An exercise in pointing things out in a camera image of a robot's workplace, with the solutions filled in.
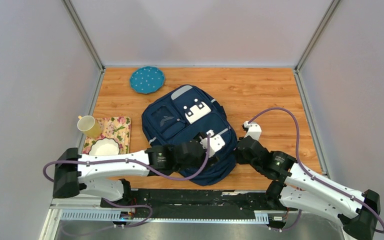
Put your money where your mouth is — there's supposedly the navy blue backpack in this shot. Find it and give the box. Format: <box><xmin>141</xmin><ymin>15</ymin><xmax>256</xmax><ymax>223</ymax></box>
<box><xmin>141</xmin><ymin>84</ymin><xmax>238</xmax><ymax>186</ymax></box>

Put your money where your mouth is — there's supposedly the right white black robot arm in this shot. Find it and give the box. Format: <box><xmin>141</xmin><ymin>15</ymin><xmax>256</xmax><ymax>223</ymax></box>
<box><xmin>234</xmin><ymin>136</ymin><xmax>380</xmax><ymax>240</ymax></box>

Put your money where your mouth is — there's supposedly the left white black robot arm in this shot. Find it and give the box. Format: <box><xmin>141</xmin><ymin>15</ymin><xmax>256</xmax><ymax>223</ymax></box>
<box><xmin>47</xmin><ymin>137</ymin><xmax>225</xmax><ymax>208</ymax></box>

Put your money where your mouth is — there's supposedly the floral placemat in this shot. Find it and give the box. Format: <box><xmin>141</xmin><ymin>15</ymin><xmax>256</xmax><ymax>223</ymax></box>
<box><xmin>81</xmin><ymin>116</ymin><xmax>132</xmax><ymax>155</ymax></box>

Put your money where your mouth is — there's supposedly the teal polka dot plate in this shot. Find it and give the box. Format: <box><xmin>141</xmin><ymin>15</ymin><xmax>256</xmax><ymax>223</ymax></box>
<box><xmin>129</xmin><ymin>66</ymin><xmax>166</xmax><ymax>94</ymax></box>

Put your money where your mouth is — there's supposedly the white scalloped bowl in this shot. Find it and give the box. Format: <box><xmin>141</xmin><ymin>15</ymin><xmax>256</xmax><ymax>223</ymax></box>
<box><xmin>88</xmin><ymin>138</ymin><xmax>121</xmax><ymax>156</ymax></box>

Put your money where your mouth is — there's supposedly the yellow mug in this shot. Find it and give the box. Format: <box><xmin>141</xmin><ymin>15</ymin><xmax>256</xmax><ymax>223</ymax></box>
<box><xmin>76</xmin><ymin>115</ymin><xmax>103</xmax><ymax>139</ymax></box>

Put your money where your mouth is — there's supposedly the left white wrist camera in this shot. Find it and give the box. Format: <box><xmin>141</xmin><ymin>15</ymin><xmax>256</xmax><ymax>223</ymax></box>
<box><xmin>200</xmin><ymin>129</ymin><xmax>226</xmax><ymax>158</ymax></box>

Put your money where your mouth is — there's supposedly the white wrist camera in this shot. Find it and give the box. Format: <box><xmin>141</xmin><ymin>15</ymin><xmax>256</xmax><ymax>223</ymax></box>
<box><xmin>242</xmin><ymin>121</ymin><xmax>262</xmax><ymax>141</ymax></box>
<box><xmin>200</xmin><ymin>129</ymin><xmax>226</xmax><ymax>158</ymax></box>

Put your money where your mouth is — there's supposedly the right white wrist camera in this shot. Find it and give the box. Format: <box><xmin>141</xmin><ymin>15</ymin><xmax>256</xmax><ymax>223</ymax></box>
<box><xmin>242</xmin><ymin>121</ymin><xmax>262</xmax><ymax>141</ymax></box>

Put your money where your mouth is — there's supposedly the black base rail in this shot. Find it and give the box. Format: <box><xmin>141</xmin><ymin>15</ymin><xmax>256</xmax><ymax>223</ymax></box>
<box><xmin>116</xmin><ymin>188</ymin><xmax>288</xmax><ymax>220</ymax></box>

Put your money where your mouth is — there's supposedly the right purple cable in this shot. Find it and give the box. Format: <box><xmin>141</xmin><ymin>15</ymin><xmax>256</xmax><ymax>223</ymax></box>
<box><xmin>246</xmin><ymin>106</ymin><xmax>384</xmax><ymax>235</ymax></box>

